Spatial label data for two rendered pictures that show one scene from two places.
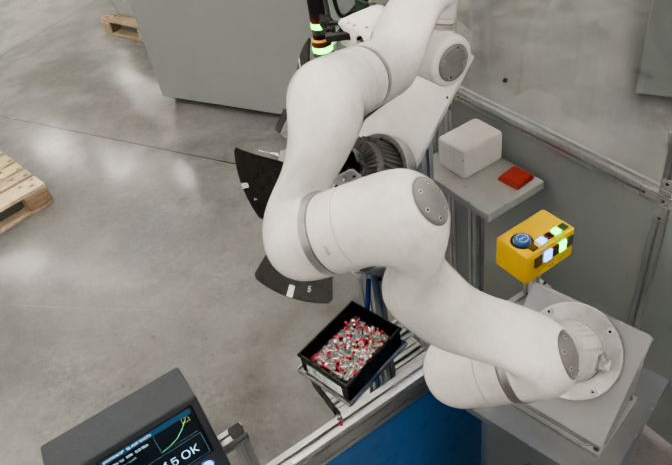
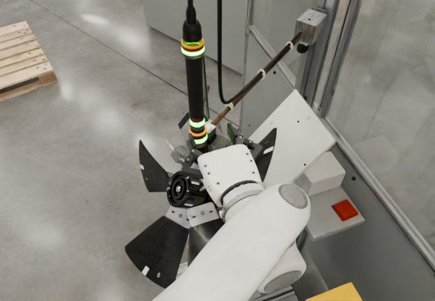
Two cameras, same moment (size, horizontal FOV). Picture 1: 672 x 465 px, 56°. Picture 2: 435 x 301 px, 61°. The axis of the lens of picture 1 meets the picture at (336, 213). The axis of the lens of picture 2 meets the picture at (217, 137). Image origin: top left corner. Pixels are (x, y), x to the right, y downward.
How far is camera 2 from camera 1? 0.71 m
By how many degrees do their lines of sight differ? 10
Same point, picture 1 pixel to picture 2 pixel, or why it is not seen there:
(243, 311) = (147, 200)
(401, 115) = not seen: hidden behind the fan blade
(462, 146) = (312, 176)
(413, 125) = (273, 171)
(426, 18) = (253, 278)
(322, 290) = (167, 279)
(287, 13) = not seen: outside the picture
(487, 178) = (323, 202)
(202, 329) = (118, 206)
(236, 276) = not seen: hidden behind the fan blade
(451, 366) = not seen: outside the picture
